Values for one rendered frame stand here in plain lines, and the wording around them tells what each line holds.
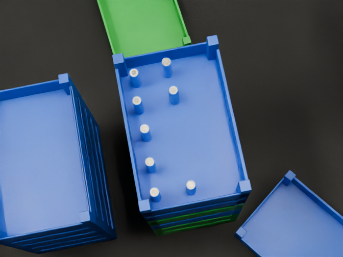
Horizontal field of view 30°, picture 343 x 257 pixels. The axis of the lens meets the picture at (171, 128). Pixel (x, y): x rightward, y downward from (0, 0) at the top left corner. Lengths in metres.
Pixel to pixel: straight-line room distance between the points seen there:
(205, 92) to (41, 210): 0.41
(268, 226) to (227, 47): 0.49
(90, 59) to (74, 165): 0.48
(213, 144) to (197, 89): 0.11
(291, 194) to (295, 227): 0.08
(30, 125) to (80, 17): 0.51
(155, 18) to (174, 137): 0.60
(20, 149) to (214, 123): 0.41
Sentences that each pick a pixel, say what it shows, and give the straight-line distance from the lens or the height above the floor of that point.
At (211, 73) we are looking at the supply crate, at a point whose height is 0.40.
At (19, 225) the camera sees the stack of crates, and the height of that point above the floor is 0.32.
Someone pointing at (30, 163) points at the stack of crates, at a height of 0.32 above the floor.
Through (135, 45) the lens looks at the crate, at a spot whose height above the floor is 0.00.
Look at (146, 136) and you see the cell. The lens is 1.17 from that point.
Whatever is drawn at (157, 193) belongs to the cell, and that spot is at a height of 0.47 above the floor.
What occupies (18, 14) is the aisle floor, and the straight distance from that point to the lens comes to 1.81.
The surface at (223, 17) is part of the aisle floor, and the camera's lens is 1.74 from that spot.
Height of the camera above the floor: 1.58
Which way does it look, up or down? 75 degrees down
